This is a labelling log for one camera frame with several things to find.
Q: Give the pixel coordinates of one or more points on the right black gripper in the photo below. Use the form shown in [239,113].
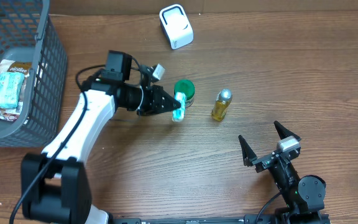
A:
[251,158]

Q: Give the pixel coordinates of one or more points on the yellow dish soap bottle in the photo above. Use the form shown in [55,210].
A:
[223,100]

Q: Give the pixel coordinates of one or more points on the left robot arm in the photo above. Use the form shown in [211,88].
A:
[55,188]

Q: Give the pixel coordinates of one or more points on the white barcode scanner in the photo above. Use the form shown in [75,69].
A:
[176,26]

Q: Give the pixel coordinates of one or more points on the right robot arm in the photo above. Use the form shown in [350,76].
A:
[299,199]

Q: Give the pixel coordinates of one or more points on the brown white snack bag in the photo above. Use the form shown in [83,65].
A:
[15,66]

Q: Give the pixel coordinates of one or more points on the green lid seasoning jar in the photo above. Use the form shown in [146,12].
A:
[187,87]

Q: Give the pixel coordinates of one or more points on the grey plastic shopping basket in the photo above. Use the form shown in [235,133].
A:
[27,34]

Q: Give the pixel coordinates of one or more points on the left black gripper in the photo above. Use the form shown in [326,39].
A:
[153,93]

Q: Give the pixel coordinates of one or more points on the Kleenex pocket tissue pack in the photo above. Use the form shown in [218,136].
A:
[179,114]

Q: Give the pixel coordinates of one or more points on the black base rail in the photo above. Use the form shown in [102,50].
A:
[197,221]

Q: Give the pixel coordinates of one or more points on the mint green wipes pack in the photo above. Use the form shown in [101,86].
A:
[10,87]

